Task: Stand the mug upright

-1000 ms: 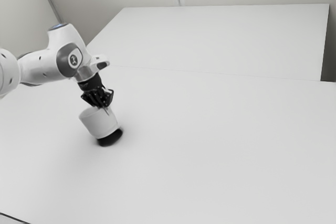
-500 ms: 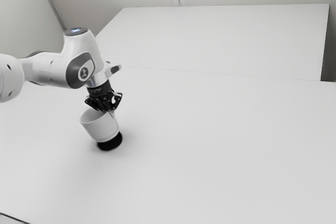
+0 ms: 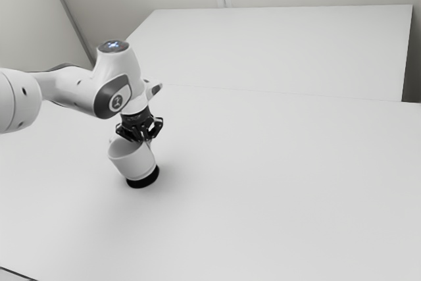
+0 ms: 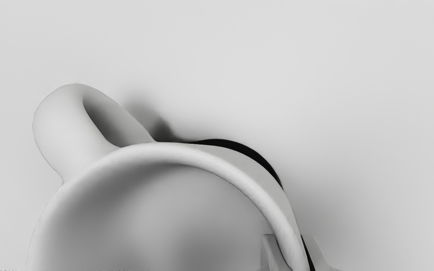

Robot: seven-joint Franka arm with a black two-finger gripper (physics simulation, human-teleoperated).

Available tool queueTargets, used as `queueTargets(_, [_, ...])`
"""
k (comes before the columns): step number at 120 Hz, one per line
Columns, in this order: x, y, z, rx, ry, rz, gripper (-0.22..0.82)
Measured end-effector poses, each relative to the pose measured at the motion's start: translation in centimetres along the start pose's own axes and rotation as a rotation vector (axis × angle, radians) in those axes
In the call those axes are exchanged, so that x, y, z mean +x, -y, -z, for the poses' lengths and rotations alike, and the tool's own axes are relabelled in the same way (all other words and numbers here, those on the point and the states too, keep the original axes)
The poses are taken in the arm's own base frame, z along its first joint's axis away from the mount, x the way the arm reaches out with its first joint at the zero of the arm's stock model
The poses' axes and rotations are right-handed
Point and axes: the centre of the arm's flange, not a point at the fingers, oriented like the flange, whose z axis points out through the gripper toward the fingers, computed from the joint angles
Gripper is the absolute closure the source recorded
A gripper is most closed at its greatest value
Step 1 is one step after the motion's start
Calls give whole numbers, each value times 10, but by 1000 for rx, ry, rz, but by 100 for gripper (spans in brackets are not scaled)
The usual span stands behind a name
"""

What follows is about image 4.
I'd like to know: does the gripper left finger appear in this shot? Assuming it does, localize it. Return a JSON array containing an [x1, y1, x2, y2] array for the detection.
[[255, 234, 292, 271]]

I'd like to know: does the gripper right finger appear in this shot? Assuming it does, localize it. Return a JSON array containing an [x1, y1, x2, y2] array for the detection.
[[301, 234, 342, 271]]

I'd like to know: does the white ceramic mug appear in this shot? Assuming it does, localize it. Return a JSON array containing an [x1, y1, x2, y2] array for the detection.
[[26, 83, 316, 271]]

